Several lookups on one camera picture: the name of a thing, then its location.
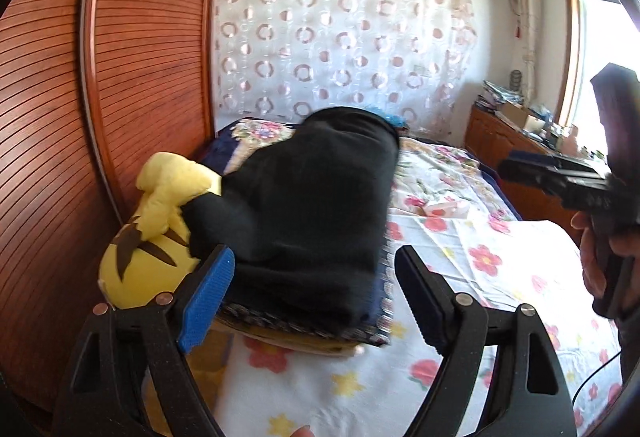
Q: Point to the yellow plush toy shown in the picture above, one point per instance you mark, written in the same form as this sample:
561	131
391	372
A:
150	254

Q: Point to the white strawberry flower sheet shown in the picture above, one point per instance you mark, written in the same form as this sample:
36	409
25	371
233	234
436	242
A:
256	389

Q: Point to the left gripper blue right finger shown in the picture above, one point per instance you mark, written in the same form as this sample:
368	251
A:
527	394

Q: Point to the sheer circle pattern curtain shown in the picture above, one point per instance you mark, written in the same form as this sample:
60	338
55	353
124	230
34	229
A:
285	59

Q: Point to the circle patterned folded garment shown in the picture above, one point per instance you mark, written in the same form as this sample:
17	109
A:
370	325

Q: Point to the wooden louvered wardrobe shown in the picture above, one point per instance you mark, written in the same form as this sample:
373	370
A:
89	90

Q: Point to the wooden side cabinet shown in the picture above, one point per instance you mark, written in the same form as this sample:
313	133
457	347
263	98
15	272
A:
512	156

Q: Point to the person's left hand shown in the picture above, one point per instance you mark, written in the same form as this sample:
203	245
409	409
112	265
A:
303	431

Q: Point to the pink bottle on cabinet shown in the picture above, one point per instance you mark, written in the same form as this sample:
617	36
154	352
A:
569	142

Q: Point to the blue item box by wall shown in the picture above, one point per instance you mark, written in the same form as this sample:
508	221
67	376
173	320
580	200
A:
396	121

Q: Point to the black printed t-shirt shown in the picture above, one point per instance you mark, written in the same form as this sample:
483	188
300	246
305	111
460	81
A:
300	216

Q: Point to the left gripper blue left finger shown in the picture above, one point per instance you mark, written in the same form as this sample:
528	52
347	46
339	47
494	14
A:
117	349

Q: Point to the floral peony bed blanket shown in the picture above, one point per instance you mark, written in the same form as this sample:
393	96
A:
431	180

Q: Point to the cardboard box on cabinet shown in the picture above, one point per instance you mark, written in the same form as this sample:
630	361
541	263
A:
521	118

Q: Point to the window with wooden frame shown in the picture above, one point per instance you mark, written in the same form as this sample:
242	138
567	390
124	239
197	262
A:
599	32

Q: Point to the navy blue folded garment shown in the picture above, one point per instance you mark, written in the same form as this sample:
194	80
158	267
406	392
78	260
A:
225	151

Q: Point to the beige window curtain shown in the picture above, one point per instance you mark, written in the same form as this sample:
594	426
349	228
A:
528	13

